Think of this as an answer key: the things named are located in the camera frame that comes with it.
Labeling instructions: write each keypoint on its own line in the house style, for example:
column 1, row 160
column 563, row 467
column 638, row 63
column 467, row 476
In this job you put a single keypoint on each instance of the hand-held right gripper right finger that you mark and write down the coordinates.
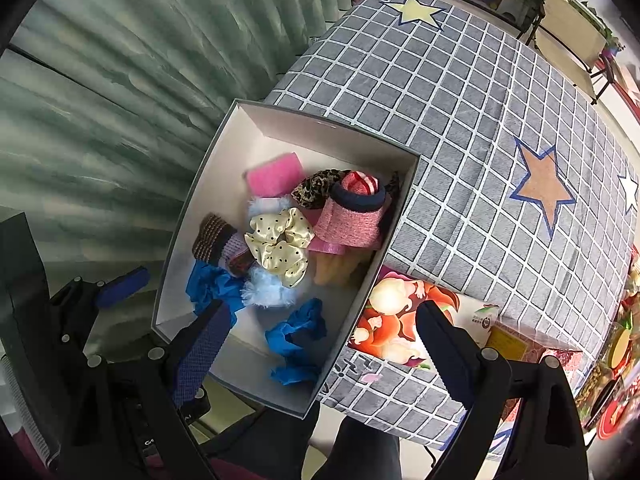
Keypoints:
column 442, row 355

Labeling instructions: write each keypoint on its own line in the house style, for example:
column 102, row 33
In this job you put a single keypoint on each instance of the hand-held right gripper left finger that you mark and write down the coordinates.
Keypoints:
column 200, row 355

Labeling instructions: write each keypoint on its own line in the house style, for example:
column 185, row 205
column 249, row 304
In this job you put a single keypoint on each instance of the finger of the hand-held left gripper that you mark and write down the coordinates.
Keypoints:
column 122, row 281

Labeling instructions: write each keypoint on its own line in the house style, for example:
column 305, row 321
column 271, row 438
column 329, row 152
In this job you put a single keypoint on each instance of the blue shoe cover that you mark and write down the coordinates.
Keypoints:
column 295, row 340
column 215, row 287

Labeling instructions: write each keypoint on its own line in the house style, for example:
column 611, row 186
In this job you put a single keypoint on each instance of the light blue fluffy toy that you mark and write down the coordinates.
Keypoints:
column 267, row 290

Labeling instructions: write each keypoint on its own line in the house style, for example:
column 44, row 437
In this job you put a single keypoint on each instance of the brown purple striped sock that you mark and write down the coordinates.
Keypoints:
column 215, row 237

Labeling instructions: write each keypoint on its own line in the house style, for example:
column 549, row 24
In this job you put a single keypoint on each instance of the cream polka dot scrunchie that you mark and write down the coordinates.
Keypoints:
column 280, row 250

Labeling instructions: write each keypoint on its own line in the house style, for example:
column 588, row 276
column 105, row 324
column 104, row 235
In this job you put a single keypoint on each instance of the white cardboard box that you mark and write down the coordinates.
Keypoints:
column 220, row 170

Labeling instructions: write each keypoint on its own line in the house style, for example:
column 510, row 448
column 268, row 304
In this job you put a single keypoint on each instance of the pink knit sock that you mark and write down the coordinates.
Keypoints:
column 345, row 222

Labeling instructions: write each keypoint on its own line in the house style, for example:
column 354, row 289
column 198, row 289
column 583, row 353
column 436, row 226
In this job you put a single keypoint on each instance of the short pink foam block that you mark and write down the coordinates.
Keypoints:
column 275, row 175

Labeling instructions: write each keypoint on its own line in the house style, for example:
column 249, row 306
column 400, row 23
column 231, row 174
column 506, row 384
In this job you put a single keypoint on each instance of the leopard print scrunchie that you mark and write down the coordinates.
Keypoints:
column 315, row 190

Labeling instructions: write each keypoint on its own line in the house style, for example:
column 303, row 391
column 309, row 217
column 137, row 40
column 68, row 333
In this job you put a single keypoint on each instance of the floral tissue pack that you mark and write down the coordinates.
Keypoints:
column 395, row 320

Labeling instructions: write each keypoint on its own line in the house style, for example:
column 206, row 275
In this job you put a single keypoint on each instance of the red and yellow carton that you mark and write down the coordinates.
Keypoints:
column 510, row 345

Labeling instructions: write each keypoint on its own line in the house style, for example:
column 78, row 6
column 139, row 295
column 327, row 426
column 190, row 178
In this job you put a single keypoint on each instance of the person's dark trousers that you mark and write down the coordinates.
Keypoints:
column 360, row 450

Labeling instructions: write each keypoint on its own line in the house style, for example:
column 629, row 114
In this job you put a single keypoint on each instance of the pile of colourful toys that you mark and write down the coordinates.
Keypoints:
column 620, row 360

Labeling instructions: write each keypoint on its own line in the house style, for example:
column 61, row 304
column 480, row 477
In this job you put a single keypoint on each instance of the grey checked star tablecloth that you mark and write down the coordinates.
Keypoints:
column 450, row 110

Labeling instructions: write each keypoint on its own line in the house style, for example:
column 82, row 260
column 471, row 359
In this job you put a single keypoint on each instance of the folding chair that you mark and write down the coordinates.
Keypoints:
column 570, row 35

